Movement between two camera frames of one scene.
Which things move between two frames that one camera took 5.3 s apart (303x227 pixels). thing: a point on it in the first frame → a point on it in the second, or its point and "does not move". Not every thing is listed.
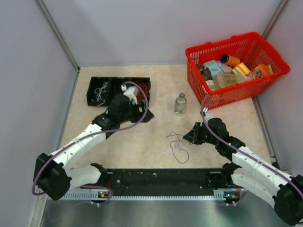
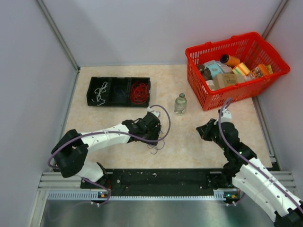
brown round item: x=205 y=72 does not move
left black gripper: x=137 y=108 → x=155 y=132
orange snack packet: x=260 y=72 does not move
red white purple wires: x=176 y=145 → x=160 y=146
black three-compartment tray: x=100 y=90 does not move
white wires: x=98 y=91 does not move
